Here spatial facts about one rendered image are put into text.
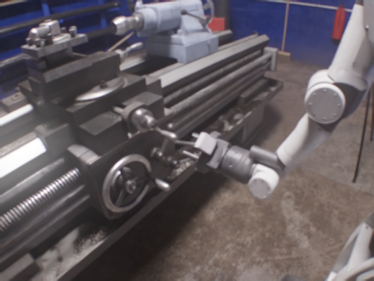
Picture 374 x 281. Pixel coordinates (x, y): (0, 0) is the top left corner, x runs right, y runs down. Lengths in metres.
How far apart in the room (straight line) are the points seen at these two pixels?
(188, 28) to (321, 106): 1.07
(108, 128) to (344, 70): 0.63
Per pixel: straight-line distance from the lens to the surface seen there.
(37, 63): 0.82
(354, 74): 0.50
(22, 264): 1.08
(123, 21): 1.22
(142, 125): 0.78
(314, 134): 0.55
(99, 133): 0.77
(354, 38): 0.50
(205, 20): 1.52
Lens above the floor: 1.25
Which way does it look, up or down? 34 degrees down
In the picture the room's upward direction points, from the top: 3 degrees counter-clockwise
